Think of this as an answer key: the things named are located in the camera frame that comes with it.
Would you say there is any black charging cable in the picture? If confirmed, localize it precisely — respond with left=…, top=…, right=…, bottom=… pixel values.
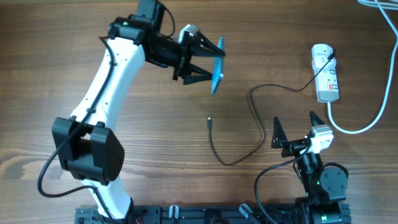
left=206, top=49, right=336, bottom=167

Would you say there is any blue screen smartphone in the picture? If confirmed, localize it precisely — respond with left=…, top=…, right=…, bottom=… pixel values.
left=210, top=36, right=225, bottom=96

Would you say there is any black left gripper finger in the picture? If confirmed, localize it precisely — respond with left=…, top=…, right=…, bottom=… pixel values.
left=190, top=31, right=225, bottom=57
left=182, top=63, right=213, bottom=85

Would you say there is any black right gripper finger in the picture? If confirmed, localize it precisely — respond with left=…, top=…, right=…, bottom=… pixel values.
left=271, top=116, right=288, bottom=149
left=310, top=111, right=325, bottom=127

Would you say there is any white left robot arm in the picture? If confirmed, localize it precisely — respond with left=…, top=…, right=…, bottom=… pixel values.
left=52, top=1, right=225, bottom=223

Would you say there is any white charger adapter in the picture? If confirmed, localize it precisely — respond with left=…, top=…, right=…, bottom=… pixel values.
left=312, top=54, right=336, bottom=72

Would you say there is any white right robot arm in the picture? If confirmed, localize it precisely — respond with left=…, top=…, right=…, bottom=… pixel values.
left=271, top=111, right=349, bottom=223

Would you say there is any white power strip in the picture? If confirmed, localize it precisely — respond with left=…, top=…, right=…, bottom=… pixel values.
left=312, top=44, right=340, bottom=103

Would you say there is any white power strip cable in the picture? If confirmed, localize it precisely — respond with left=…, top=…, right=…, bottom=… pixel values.
left=326, top=0, right=398, bottom=135

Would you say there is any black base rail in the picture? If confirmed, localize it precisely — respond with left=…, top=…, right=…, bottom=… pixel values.
left=74, top=203, right=352, bottom=224

